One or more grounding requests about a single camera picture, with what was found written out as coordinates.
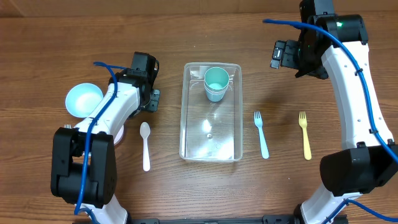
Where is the light blue plastic fork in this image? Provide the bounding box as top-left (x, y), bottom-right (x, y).
top-left (254, 111), bottom-right (269, 159)

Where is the pink bowl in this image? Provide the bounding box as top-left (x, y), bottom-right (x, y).
top-left (114, 125), bottom-right (124, 145)

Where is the white plastic spoon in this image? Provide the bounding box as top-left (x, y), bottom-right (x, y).
top-left (140, 122), bottom-right (150, 172)

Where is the blue cable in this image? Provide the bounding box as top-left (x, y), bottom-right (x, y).
top-left (73, 61), bottom-right (128, 224)
top-left (262, 18), bottom-right (398, 164)

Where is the left blue cable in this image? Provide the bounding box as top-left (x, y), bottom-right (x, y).
top-left (73, 61), bottom-right (128, 224)

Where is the light blue lower cup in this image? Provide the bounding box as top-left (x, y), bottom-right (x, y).
top-left (204, 83), bottom-right (229, 102)

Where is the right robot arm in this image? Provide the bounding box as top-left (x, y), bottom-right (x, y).
top-left (271, 0), bottom-right (397, 223)

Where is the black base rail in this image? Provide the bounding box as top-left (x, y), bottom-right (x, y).
top-left (126, 215), bottom-right (303, 224)

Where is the light blue bowl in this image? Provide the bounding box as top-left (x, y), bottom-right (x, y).
top-left (65, 83), bottom-right (103, 118)

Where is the clear plastic container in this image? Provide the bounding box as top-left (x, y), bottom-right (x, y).
top-left (179, 62), bottom-right (243, 162)

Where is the right blue cable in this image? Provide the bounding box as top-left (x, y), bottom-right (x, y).
top-left (262, 18), bottom-right (398, 164)

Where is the teal top cup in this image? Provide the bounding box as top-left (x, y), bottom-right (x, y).
top-left (204, 67), bottom-right (229, 91)

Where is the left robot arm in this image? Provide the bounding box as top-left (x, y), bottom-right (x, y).
top-left (50, 52), bottom-right (160, 224)

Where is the yellow plastic fork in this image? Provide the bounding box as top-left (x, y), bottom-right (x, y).
top-left (298, 111), bottom-right (312, 161)

